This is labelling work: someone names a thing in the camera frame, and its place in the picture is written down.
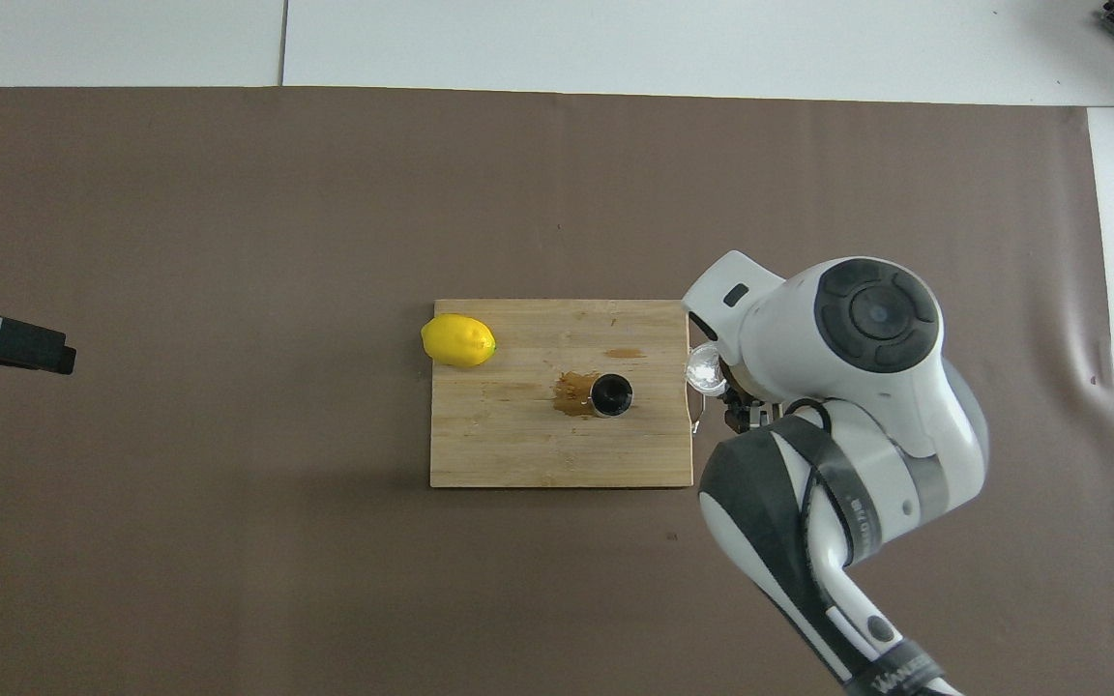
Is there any yellow lemon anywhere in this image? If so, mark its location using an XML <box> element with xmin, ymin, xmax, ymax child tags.
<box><xmin>421</xmin><ymin>313</ymin><xmax>498</xmax><ymax>368</ymax></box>

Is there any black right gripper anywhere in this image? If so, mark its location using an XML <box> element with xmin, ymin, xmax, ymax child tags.
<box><xmin>721</xmin><ymin>362</ymin><xmax>780</xmax><ymax>433</ymax></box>

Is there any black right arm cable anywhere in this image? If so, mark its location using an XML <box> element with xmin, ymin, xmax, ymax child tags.
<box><xmin>787</xmin><ymin>398</ymin><xmax>858</xmax><ymax>571</ymax></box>

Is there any steel double jigger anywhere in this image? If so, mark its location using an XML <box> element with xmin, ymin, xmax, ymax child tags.
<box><xmin>588</xmin><ymin>372</ymin><xmax>633</xmax><ymax>419</ymax></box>

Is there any brown paper table mat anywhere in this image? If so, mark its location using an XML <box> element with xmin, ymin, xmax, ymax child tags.
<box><xmin>0</xmin><ymin>85</ymin><xmax>1114</xmax><ymax>696</ymax></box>

